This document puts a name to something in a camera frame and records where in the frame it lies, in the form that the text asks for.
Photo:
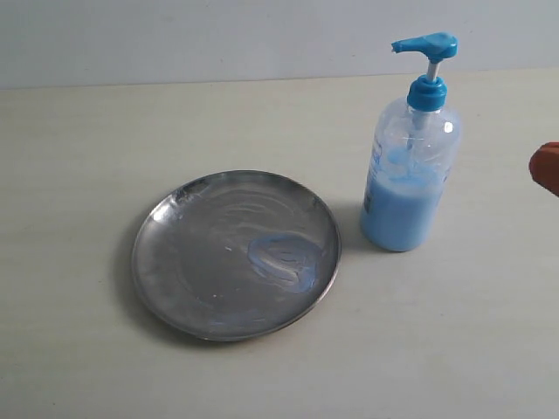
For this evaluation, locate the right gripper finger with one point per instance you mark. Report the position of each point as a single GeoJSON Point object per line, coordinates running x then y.
{"type": "Point", "coordinates": [543, 167]}

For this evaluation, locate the blue soap pump bottle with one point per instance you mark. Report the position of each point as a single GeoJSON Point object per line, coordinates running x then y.
{"type": "Point", "coordinates": [416, 140]}

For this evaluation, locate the blue soap blob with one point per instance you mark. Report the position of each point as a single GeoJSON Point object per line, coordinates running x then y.
{"type": "Point", "coordinates": [289, 261]}

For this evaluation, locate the round stainless steel plate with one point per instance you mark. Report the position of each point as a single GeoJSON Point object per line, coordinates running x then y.
{"type": "Point", "coordinates": [189, 261]}

